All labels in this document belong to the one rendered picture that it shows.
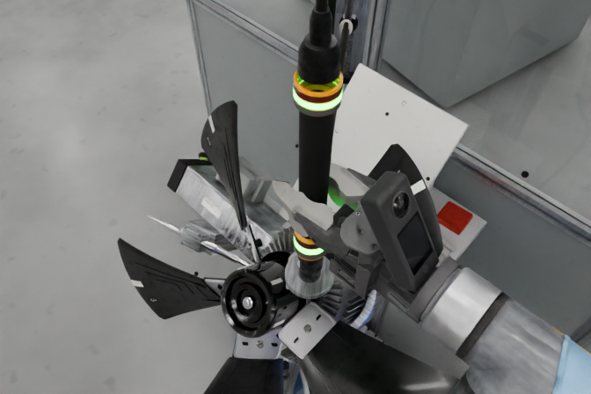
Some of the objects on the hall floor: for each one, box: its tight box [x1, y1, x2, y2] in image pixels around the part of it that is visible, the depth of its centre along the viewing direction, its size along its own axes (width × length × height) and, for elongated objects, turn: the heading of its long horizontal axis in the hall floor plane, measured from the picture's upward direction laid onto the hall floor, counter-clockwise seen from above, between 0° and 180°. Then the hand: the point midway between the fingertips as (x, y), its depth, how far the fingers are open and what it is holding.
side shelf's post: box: [367, 296, 389, 334], centre depth 176 cm, size 4×4×83 cm
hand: (295, 172), depth 57 cm, fingers closed on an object, 4 cm apart
